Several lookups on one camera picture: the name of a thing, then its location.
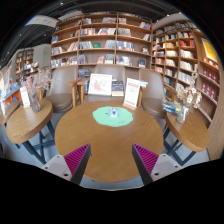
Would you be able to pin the dark cover book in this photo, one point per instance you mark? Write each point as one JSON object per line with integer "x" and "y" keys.
{"x": 117, "y": 88}

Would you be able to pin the taupe armchair with wooden arms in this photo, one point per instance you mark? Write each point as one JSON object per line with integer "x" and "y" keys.
{"x": 110, "y": 69}
{"x": 60, "y": 100}
{"x": 151, "y": 103}

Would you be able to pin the glass vase with pale flowers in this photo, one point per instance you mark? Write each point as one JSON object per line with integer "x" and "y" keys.
{"x": 182, "y": 115}

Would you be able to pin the wide wooden bookshelf unit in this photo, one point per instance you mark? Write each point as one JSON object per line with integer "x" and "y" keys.
{"x": 100, "y": 41}

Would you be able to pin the colourful book display stand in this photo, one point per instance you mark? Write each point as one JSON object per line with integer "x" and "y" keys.
{"x": 9, "y": 93}

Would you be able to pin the glass vase with pink flowers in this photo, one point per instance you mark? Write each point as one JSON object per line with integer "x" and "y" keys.
{"x": 34, "y": 101}

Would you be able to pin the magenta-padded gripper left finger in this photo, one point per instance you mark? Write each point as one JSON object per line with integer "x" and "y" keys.
{"x": 63, "y": 163}

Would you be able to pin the white framed floral picture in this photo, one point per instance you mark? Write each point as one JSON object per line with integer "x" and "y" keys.
{"x": 100, "y": 84}

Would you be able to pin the blue magazine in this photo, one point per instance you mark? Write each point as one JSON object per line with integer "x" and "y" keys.
{"x": 144, "y": 83}

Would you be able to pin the round wooden side table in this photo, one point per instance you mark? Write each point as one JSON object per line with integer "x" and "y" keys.
{"x": 28, "y": 121}
{"x": 188, "y": 131}
{"x": 7, "y": 113}

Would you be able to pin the green smiley mouse pad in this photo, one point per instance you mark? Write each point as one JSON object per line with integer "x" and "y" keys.
{"x": 100, "y": 117}

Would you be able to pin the stack of magazines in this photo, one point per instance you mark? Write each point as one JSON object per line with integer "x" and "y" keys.
{"x": 171, "y": 107}

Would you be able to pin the small white sign card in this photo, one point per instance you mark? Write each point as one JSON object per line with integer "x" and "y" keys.
{"x": 25, "y": 96}

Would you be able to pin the white and red standing sign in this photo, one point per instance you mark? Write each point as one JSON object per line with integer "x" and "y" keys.
{"x": 132, "y": 92}

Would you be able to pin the small distant wooden bookshelf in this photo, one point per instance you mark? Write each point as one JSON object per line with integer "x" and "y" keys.
{"x": 24, "y": 58}

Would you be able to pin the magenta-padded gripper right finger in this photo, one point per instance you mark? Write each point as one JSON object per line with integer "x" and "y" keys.
{"x": 160, "y": 165}

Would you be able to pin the transparent computer mouse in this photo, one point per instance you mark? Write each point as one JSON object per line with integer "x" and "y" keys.
{"x": 113, "y": 112}

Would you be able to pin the angled wooden bookshelf unit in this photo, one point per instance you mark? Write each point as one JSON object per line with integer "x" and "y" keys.
{"x": 186, "y": 56}

